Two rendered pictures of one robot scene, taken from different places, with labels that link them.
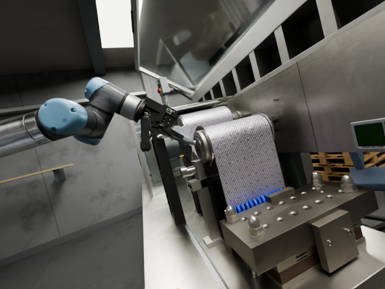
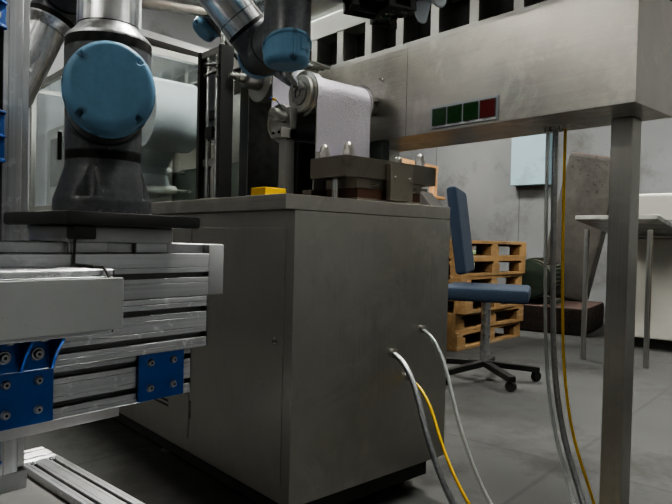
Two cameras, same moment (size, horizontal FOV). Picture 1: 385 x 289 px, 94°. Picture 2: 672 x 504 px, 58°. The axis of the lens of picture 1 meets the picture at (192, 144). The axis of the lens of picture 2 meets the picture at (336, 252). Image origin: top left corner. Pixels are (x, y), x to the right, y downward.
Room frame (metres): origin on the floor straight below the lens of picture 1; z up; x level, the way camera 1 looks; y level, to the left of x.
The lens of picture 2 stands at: (-1.16, 0.70, 0.79)
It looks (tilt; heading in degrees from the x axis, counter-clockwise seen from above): 1 degrees down; 334
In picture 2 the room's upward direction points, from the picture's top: 1 degrees clockwise
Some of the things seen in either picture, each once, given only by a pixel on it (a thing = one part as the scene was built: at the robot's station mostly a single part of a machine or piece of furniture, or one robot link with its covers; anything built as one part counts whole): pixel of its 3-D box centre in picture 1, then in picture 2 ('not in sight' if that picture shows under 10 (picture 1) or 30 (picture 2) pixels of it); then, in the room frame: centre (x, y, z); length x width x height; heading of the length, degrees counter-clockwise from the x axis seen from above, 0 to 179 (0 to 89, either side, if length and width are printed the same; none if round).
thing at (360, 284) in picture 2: not in sight; (174, 316); (1.55, 0.18, 0.43); 2.52 x 0.64 x 0.86; 16
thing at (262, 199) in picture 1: (260, 202); not in sight; (0.58, -0.17, 1.03); 0.21 x 0.04 x 0.03; 106
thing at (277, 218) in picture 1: (295, 215); (375, 173); (0.50, -0.23, 1.00); 0.40 x 0.16 x 0.06; 106
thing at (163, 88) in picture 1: (161, 86); not in sight; (1.16, 0.10, 1.66); 0.07 x 0.07 x 0.10; 27
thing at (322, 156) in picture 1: (344, 155); (454, 288); (2.92, -2.37, 0.41); 1.14 x 0.79 x 0.81; 113
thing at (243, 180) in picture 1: (254, 183); (343, 149); (0.61, -0.17, 1.08); 0.23 x 0.01 x 0.18; 106
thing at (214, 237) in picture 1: (201, 202); (283, 155); (0.65, 0.02, 1.05); 0.06 x 0.05 x 0.31; 106
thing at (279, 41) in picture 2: not in sight; (283, 35); (-0.24, 0.36, 1.11); 0.11 x 0.08 x 0.11; 177
